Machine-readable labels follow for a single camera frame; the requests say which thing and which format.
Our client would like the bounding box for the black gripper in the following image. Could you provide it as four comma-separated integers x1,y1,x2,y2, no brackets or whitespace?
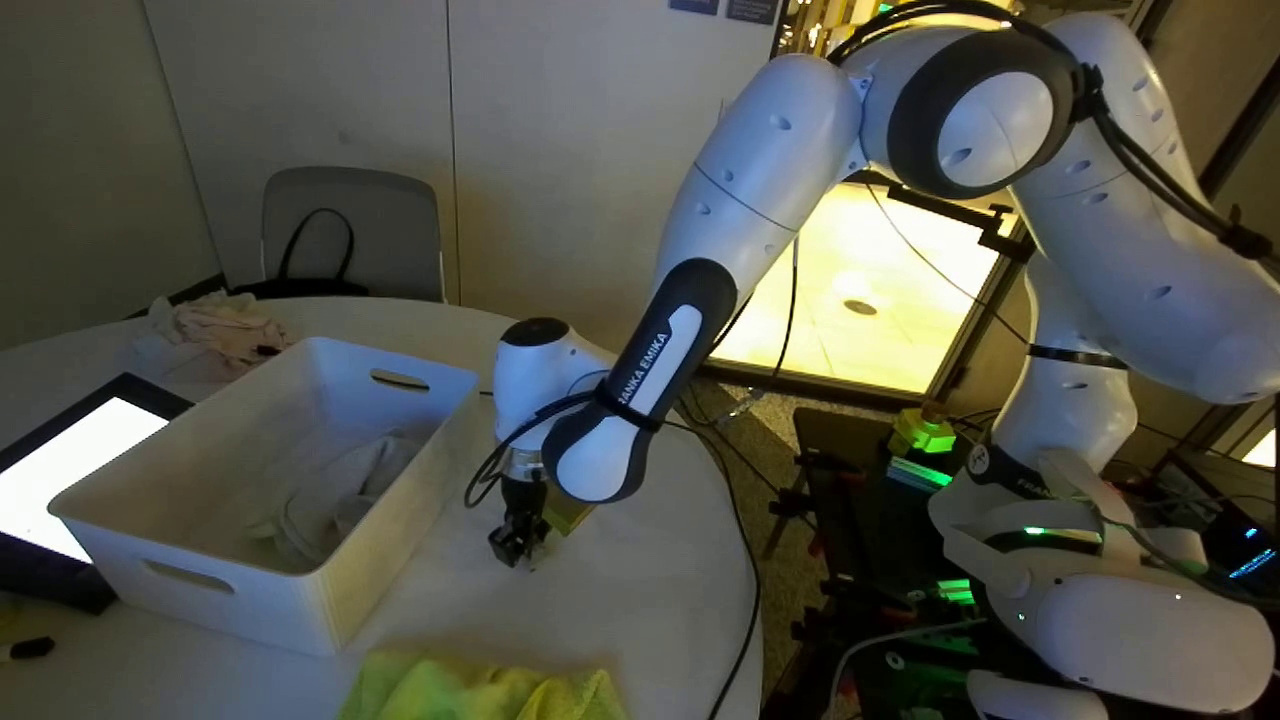
484,467,555,574

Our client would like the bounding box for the black bag strap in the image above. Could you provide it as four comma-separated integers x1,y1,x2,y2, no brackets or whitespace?
273,206,359,294

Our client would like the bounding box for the pink crumpled cloth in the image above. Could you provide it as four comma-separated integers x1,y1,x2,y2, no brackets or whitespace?
143,290,304,378

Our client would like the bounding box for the black equipment cart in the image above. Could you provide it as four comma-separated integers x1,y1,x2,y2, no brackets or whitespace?
766,396,1033,720

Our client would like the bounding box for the grey chair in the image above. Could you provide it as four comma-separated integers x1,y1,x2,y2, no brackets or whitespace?
256,164,449,305

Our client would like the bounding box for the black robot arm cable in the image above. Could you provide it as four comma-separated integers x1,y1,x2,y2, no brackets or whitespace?
459,235,808,513

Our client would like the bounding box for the white plastic basket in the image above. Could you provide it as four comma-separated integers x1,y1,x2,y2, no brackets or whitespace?
50,333,484,661

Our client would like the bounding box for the bright yellow towel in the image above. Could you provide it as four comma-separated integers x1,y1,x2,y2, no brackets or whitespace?
336,648,633,720

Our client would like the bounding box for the white grey towel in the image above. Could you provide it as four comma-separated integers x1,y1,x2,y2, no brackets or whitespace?
256,430,424,566

